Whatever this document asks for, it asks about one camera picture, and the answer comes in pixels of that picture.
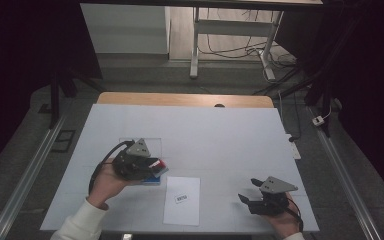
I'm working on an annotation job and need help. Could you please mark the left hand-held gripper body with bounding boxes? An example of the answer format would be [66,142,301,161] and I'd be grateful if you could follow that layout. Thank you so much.
[112,137,155,182]

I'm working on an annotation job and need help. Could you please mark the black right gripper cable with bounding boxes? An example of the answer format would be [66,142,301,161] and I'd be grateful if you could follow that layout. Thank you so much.
[287,199,305,232]

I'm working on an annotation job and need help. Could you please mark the black stand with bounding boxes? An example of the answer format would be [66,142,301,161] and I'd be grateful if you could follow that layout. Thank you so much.
[48,66,108,130]

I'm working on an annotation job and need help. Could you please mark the white cabinet panel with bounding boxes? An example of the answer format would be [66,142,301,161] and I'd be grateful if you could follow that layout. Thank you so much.
[79,3,172,55]

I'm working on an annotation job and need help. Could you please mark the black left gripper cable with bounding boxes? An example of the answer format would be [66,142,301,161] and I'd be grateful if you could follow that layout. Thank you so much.
[88,139,136,196]

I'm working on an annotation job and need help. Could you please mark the white desk frame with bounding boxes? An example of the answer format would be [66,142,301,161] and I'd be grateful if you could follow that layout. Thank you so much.
[189,6,285,82]

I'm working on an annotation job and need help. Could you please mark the blue ink pad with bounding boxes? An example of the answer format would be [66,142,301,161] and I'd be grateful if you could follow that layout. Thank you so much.
[141,175,162,186]

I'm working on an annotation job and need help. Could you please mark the large white table cover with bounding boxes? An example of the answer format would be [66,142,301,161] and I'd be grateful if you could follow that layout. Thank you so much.
[39,103,320,233]

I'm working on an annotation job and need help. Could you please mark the wooden table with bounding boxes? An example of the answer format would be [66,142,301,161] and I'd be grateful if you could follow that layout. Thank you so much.
[96,91,275,109]

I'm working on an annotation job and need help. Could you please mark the black floor cables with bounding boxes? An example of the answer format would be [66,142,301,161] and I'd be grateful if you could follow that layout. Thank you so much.
[198,8,298,69]

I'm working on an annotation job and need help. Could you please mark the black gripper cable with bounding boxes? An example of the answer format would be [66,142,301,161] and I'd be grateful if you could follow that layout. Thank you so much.
[88,139,136,196]
[287,199,305,232]

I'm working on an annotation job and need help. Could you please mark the person's left hand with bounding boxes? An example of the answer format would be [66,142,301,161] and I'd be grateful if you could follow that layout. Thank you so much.
[86,157,142,211]

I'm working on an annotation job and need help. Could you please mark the person's right hand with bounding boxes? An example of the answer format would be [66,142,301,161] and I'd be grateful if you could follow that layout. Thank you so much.
[262,193,303,240]

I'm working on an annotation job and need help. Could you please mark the small white paper sheet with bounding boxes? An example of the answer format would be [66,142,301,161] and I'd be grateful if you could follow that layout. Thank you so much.
[162,175,202,227]

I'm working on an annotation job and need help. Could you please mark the red stamp with grey base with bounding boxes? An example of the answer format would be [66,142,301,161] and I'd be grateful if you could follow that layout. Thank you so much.
[149,158,170,179]

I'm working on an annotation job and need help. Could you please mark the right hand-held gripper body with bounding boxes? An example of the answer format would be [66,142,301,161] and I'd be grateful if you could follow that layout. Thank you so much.
[247,175,299,216]

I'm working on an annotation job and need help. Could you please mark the metal floor rail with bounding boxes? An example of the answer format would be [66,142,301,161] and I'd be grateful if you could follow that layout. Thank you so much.
[308,106,383,240]
[0,114,68,240]

